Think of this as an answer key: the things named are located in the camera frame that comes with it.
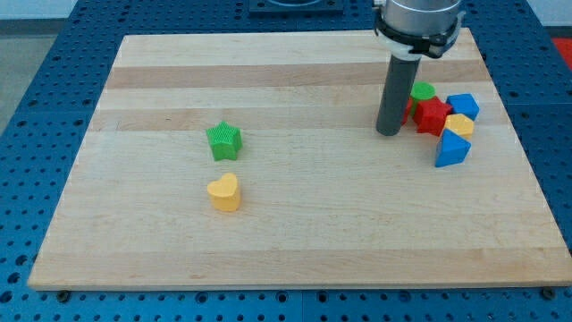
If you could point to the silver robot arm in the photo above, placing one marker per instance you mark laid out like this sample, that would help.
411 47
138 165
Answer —
410 30

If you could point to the yellow heart block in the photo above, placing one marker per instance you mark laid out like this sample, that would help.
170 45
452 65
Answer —
224 193

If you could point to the red star block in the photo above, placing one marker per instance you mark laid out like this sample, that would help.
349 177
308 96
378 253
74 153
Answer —
430 116

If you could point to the blue pentagon block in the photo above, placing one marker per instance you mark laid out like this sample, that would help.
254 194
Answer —
464 104

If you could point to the green cylinder block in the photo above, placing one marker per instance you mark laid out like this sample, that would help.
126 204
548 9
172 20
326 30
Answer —
421 91

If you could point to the green star block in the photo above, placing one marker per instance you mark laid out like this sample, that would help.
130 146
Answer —
224 141

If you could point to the yellow hexagon block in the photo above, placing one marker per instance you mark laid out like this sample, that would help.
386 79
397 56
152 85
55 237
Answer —
460 124

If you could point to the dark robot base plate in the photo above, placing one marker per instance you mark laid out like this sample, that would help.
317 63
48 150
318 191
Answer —
295 6

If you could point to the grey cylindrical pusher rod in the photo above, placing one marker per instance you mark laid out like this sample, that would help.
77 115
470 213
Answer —
398 84

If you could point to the red block behind rod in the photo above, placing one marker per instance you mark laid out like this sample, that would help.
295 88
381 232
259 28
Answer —
407 111

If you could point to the light wooden board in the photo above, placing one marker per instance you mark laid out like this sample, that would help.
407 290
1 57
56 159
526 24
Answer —
326 201

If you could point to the blue triangle block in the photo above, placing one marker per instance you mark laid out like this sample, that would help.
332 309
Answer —
451 149

